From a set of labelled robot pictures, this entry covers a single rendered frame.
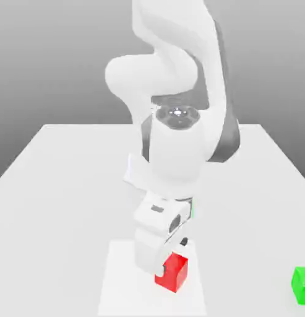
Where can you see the small red cube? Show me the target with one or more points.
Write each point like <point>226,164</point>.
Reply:
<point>175,275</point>

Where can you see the small green cube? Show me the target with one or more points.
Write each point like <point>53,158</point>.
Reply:
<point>302,284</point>

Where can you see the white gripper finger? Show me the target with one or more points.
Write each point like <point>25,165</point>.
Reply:
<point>160,270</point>

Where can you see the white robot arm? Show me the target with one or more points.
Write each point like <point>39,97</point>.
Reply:
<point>174,153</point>

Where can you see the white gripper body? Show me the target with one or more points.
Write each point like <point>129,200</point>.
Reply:
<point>148,250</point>

